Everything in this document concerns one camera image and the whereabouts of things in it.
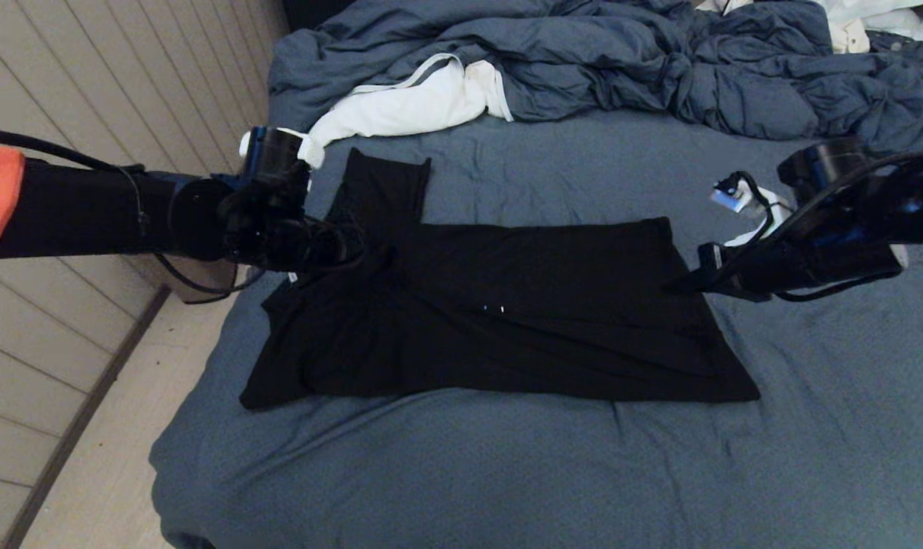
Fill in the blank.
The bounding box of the black moon print t-shirt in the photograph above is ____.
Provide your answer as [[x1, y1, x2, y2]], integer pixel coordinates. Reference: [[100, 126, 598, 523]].
[[239, 147, 762, 411]]

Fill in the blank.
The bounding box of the brown trash bin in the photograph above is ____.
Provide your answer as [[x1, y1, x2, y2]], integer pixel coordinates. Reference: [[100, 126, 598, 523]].
[[160, 255, 241, 304]]

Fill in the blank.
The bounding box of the white garment with grey stripe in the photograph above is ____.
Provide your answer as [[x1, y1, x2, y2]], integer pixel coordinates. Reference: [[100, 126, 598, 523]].
[[307, 55, 514, 170]]

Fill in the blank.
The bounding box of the blue bed sheet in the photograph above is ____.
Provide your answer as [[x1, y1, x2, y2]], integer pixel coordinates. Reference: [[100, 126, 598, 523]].
[[150, 107, 923, 549]]

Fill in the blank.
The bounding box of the crumpled blue duvet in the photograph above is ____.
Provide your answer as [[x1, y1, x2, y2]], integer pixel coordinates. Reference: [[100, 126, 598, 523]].
[[263, 0, 923, 170]]

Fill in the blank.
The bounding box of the white pillow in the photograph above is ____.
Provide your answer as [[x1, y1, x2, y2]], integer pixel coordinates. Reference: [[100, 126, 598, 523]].
[[809, 0, 923, 44]]

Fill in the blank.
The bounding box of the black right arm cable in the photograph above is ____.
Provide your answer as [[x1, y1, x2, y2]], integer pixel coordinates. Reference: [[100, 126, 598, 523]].
[[713, 149, 923, 304]]

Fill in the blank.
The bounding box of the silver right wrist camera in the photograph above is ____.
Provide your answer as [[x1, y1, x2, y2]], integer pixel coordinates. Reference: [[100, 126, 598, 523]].
[[709, 174, 790, 246]]

